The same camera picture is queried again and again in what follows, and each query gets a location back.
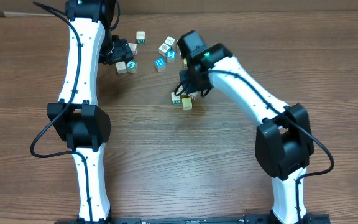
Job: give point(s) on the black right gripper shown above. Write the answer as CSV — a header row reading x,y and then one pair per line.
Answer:
x,y
191,82

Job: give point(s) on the blue-top wooden block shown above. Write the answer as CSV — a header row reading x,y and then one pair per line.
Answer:
x,y
160,64

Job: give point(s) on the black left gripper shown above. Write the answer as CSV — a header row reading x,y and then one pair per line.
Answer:
x,y
122,52

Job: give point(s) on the blue number 5 block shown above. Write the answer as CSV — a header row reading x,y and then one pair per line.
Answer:
x,y
171,56

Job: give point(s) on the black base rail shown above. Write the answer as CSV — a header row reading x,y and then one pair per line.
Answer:
x,y
309,218

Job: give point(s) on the leaf picture wooden block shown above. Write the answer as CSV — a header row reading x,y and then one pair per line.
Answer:
x,y
133,48

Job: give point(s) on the red number 3 block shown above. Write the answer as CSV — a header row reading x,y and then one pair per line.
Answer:
x,y
193,95

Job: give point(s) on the yellow-top letter P block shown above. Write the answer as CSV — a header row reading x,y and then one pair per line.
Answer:
x,y
185,64

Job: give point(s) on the white-top wooden block rear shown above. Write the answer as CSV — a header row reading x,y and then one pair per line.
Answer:
x,y
170,41

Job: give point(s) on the cardboard back panel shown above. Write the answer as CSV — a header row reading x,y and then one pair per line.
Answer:
x,y
26,7

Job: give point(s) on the white block red drawing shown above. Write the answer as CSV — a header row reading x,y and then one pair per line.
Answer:
x,y
176,100

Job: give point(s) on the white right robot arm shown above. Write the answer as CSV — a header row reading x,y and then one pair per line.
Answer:
x,y
282,145

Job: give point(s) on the white-top green-sided block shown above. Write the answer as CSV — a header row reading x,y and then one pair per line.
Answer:
x,y
187,103

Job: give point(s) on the butterfly picture wooden block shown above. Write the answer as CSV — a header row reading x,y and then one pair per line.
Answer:
x,y
121,67

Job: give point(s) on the green letter R block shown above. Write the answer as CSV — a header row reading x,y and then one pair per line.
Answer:
x,y
140,37

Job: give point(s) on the green number 4 block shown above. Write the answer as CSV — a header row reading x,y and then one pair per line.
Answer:
x,y
132,66

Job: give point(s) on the plain wooden picture block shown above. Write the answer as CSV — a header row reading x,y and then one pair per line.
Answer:
x,y
163,49

